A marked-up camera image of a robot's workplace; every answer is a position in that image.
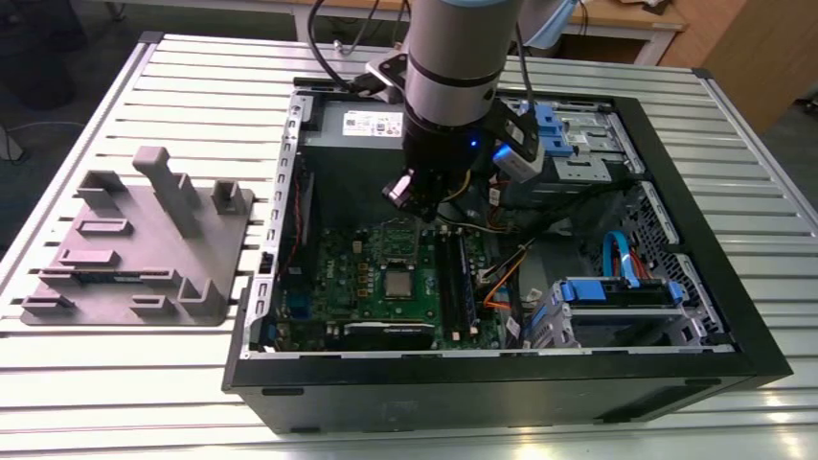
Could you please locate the orange red wire bundle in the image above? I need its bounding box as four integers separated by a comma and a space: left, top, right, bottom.
485, 208, 514, 235

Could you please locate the black camera cable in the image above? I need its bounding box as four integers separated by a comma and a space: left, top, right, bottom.
306, 0, 382, 97
514, 18, 542, 119

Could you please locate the yellow power wire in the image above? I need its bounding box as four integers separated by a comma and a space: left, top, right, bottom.
421, 170, 474, 206

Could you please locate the blue disk wire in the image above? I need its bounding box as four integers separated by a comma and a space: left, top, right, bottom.
601, 229, 645, 289

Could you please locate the grey parts rack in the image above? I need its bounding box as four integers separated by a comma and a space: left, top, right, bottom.
18, 146, 258, 328

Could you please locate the black office chair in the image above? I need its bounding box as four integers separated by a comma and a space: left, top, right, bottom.
0, 0, 88, 111

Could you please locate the grey power supply unit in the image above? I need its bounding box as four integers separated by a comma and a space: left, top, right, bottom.
299, 99, 429, 217

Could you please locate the wooden desk white frame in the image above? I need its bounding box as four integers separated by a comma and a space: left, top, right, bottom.
290, 0, 690, 67

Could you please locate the black PC case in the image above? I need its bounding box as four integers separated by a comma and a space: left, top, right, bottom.
221, 75, 794, 435

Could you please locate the black cable bundle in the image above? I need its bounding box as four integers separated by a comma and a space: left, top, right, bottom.
475, 184, 634, 284

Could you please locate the hard disk in blue carrier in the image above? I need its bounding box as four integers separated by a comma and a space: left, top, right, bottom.
554, 278, 685, 311

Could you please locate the silver CPU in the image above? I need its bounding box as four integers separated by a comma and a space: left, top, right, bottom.
385, 272, 417, 298

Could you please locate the black graphics card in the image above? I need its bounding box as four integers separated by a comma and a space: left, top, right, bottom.
323, 319, 439, 353

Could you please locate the silver optical drive cage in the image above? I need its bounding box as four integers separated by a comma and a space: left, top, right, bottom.
498, 98, 645, 206

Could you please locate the grey white wire bundle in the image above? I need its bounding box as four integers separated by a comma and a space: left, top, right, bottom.
439, 210, 514, 236

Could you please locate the silver disk bay cage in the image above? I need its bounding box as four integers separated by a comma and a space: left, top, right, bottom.
522, 276, 730, 351

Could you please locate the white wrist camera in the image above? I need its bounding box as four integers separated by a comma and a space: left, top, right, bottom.
493, 103, 549, 185

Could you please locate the wooden cabinet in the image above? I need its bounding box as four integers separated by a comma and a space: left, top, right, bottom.
657, 0, 818, 133

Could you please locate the black RAM slot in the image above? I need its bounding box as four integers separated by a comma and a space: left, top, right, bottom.
450, 229, 470, 336
441, 228, 462, 337
434, 229, 453, 337

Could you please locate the orange flat wire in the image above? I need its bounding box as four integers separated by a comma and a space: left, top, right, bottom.
482, 267, 523, 312

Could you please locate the green motherboard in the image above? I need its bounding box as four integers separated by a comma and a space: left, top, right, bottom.
271, 210, 506, 351

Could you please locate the CPU socket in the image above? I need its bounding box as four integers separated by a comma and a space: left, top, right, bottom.
379, 267, 427, 303

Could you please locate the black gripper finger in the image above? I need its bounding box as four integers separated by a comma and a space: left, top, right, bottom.
381, 174, 431, 221
429, 170, 471, 222

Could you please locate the large blue drive clip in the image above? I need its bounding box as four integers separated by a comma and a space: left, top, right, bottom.
533, 103, 566, 137

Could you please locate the blue RAM stick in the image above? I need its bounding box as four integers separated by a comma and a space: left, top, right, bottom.
71, 270, 147, 285

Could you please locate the small blue drive clip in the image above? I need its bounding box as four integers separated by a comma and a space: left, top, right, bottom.
539, 134, 575, 158

